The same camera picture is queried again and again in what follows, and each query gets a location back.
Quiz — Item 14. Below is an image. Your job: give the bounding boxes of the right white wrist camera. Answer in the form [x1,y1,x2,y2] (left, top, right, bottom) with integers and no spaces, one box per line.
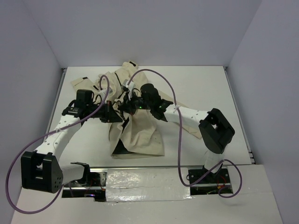
[122,79,135,92]

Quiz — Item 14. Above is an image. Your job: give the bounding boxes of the beige jacket black lining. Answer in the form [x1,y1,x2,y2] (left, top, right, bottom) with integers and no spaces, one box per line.
[70,61,203,160]

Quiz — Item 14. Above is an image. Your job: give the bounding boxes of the right table edge rail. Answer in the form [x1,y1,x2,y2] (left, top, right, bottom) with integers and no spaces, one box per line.
[223,66,256,165]

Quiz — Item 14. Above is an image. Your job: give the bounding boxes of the silver tape sheet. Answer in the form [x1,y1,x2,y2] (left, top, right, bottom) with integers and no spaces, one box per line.
[106,168,192,202]

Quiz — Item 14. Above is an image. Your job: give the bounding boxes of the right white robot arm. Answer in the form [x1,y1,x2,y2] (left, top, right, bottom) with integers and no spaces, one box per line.
[118,80,235,182]

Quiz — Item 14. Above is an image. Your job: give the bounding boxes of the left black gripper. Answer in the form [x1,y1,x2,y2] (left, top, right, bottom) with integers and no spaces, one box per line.
[87,101,122,124]

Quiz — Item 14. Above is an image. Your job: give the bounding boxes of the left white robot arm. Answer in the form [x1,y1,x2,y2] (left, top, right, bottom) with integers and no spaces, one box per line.
[21,89,122,193]

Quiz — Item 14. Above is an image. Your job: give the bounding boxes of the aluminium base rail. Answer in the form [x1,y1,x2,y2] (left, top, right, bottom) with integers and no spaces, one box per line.
[62,168,233,203]

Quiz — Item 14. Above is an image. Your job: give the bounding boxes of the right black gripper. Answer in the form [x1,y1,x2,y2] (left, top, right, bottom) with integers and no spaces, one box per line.
[119,89,153,114]

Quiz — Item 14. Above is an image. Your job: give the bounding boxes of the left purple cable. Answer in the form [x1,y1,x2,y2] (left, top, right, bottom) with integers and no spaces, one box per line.
[5,75,110,214]

